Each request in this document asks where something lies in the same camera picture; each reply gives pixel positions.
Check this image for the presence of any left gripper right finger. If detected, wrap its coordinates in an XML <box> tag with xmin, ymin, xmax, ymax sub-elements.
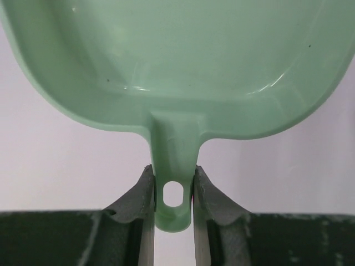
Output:
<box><xmin>193</xmin><ymin>167</ymin><xmax>354</xmax><ymax>265</ymax></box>

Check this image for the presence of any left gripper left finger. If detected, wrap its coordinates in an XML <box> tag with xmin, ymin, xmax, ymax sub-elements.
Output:
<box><xmin>1</xmin><ymin>166</ymin><xmax>154</xmax><ymax>265</ymax></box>

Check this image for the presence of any green plastic dustpan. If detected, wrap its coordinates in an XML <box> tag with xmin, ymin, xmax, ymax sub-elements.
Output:
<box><xmin>1</xmin><ymin>1</ymin><xmax>354</xmax><ymax>232</ymax></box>

